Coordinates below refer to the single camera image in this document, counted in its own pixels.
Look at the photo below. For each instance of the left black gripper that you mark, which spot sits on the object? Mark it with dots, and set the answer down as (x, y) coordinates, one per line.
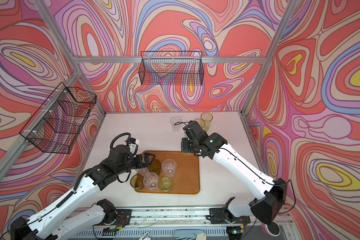
(139, 158)

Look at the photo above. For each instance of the tall olive textured glass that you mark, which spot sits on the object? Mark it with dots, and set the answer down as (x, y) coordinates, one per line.
(155, 167)

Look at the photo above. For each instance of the black wire basket left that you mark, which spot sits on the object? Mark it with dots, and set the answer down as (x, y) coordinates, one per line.
(62, 121)

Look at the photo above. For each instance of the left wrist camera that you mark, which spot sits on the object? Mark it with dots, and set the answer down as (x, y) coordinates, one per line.
(132, 143)

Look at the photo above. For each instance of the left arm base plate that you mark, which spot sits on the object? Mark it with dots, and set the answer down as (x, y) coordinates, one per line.
(118, 218)

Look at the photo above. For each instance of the clear faceted glass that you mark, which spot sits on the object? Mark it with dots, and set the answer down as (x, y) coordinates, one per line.
(143, 172)

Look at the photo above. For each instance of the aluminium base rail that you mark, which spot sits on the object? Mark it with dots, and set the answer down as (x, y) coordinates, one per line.
(141, 219)

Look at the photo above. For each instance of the tall clear glass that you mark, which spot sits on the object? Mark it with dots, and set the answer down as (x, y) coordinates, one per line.
(169, 167)

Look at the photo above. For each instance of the black wire basket back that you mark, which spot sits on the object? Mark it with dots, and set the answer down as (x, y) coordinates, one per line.
(171, 68)

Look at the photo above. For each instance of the pink tape roll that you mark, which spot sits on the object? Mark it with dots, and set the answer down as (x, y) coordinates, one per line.
(272, 230)

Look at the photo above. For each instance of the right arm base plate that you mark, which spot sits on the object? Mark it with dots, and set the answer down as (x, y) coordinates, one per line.
(223, 216)

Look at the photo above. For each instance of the pale green glass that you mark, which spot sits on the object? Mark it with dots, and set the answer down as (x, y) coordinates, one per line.
(165, 184)

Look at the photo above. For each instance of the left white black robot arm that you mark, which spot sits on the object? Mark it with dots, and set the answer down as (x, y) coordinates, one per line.
(40, 225)

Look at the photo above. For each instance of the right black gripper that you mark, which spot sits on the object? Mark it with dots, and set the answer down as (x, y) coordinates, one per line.
(184, 146)

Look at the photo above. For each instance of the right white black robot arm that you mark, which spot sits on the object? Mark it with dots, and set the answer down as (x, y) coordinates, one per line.
(269, 194)

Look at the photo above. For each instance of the tall yellow glass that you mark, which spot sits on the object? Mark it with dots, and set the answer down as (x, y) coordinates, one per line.
(201, 122)

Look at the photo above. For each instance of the black wire basket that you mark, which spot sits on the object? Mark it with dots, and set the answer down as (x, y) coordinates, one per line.
(62, 121)
(171, 68)

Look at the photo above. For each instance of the short amber textured glass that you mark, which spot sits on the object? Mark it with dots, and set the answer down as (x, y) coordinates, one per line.
(137, 182)

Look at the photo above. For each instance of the tall light green glass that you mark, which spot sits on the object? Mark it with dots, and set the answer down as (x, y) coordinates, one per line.
(207, 118)

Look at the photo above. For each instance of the brown plastic tray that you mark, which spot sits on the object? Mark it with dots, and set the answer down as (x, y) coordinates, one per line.
(186, 180)

